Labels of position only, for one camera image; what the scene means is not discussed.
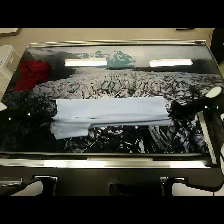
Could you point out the light blue long-sleeved shirt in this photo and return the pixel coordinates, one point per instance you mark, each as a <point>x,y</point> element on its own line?
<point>110,111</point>

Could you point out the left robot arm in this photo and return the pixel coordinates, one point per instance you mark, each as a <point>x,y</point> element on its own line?
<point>30,116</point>

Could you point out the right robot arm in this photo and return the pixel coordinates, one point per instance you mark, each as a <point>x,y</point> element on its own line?
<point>196,105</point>

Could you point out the red garment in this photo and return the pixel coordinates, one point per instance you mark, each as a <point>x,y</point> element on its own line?
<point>31,75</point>

